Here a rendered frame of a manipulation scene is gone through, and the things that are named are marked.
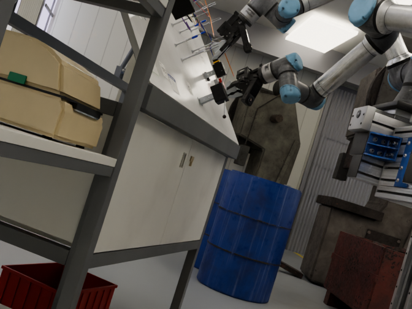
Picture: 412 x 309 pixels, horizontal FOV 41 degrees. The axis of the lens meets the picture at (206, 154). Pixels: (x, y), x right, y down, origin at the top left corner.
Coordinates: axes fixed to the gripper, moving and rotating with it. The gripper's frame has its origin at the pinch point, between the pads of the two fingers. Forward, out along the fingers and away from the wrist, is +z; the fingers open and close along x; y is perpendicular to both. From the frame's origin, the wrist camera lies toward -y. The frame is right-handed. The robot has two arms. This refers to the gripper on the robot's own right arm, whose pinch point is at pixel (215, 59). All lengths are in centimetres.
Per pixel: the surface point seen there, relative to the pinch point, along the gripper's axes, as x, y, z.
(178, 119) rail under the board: 66, -15, 17
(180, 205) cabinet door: 30, -32, 47
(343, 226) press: -309, -155, 48
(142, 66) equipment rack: 98, -4, 8
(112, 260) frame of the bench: 80, -30, 57
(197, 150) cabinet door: 26.8, -22.4, 27.6
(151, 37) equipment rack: 97, 0, 2
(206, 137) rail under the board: 34.0, -21.9, 20.3
